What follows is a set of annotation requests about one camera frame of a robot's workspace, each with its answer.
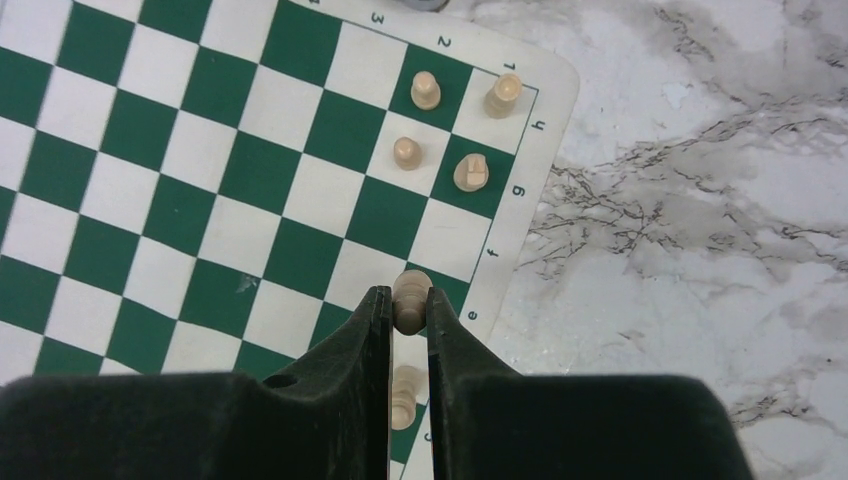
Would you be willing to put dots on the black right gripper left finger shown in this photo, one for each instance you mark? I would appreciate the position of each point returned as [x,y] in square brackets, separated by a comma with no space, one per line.
[323,416]

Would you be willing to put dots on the white chess piece on board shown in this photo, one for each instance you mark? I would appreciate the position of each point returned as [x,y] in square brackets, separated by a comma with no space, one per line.
[407,382]

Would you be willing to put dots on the green white chess board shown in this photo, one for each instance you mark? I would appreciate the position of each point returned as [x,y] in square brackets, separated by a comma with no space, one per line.
[192,186]

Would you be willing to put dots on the white king piece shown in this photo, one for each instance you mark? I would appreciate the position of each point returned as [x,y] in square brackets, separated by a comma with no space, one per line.
[409,297]

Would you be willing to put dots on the white rook corner h1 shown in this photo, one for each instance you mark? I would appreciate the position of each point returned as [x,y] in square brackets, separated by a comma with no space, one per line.
[499,102]

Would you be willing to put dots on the white knight on g1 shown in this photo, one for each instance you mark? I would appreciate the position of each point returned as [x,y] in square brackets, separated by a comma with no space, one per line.
[471,173]

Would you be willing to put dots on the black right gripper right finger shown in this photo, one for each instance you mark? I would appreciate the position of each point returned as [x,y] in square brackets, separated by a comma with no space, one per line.
[490,422]

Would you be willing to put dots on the white pawn far row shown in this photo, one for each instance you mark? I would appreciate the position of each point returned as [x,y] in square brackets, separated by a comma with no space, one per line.
[407,153]

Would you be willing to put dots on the gold tin dark pieces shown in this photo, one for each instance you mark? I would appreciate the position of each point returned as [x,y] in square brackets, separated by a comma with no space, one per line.
[425,5]

